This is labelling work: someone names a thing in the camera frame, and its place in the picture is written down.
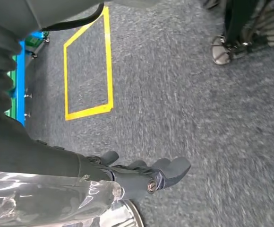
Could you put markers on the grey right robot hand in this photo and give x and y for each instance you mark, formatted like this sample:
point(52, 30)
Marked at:
point(44, 163)

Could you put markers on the blue metal shelf rack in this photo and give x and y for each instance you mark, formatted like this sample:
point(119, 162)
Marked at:
point(20, 78)

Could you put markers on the empty green plastic crate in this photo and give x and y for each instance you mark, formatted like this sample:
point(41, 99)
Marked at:
point(32, 40)

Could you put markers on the yellow floor tape square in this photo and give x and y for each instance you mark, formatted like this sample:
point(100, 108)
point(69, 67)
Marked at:
point(109, 62)

